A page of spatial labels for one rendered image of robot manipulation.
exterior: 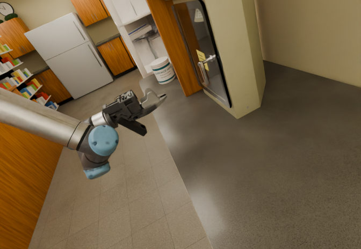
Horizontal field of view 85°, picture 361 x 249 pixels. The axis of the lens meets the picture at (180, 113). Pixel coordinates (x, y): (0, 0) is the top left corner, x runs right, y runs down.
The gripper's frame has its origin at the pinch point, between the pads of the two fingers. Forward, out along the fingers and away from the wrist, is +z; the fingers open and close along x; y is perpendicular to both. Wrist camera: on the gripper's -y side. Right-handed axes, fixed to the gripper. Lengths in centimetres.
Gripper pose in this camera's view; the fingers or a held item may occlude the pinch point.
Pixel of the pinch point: (163, 98)
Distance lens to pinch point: 70.9
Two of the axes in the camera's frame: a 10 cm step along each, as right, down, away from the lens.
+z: 8.8, -4.6, 0.9
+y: -3.5, -7.8, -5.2
